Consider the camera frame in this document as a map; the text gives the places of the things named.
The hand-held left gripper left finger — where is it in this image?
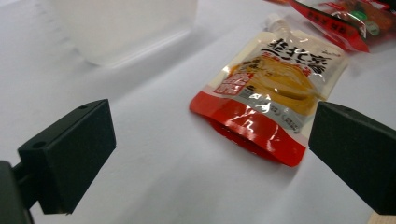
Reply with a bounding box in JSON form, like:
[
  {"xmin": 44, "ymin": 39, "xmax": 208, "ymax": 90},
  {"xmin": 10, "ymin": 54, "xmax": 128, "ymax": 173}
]
[{"xmin": 17, "ymin": 98, "xmax": 117, "ymax": 216}]

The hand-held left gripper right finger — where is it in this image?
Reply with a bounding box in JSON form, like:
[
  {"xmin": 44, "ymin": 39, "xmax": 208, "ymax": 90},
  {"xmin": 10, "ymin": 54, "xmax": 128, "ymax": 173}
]
[{"xmin": 307, "ymin": 101, "xmax": 396, "ymax": 217}]

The cream and red spout pouch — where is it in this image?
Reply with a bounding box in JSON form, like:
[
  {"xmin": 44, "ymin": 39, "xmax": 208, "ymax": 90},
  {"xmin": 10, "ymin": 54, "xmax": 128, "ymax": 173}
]
[{"xmin": 189, "ymin": 12, "xmax": 349, "ymax": 168}]

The red snack packet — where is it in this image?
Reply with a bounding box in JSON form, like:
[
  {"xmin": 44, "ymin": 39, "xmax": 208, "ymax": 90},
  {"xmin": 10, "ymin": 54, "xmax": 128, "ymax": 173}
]
[{"xmin": 264, "ymin": 0, "xmax": 396, "ymax": 54}]

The clear plastic container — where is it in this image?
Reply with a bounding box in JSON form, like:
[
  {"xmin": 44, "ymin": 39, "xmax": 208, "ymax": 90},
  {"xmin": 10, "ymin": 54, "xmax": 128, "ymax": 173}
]
[{"xmin": 34, "ymin": 0, "xmax": 200, "ymax": 68}]

